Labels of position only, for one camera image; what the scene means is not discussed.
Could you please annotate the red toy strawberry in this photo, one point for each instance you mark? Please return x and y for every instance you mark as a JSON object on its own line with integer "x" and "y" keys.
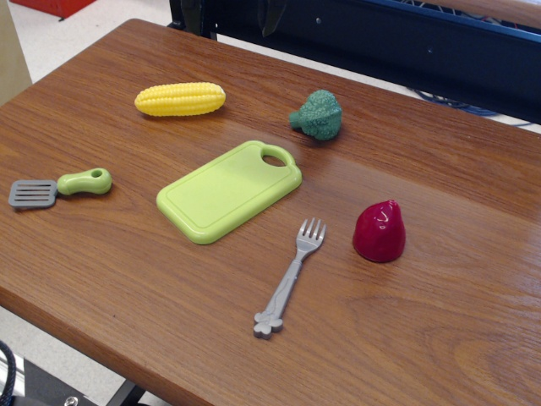
{"x": 380, "y": 233}

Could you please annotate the red box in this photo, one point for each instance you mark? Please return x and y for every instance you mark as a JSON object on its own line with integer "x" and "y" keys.
{"x": 60, "y": 8}

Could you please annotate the lime green cutting board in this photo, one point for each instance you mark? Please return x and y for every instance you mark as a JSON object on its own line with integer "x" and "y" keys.
{"x": 226, "y": 192}

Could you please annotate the grey toy fork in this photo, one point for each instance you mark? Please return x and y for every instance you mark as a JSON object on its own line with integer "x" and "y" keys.
{"x": 309, "y": 239}

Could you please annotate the yellow toy corn cob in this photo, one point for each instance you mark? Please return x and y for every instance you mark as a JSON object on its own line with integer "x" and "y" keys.
{"x": 180, "y": 100}

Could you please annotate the green toy broccoli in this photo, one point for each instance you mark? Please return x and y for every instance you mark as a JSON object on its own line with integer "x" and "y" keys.
{"x": 319, "y": 117}

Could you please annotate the dark blue metal frame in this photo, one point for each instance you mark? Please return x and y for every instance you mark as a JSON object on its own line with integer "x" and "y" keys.
{"x": 474, "y": 57}

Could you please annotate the green grey toy spatula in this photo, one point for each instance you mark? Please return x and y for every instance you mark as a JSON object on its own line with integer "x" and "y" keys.
{"x": 38, "y": 193}

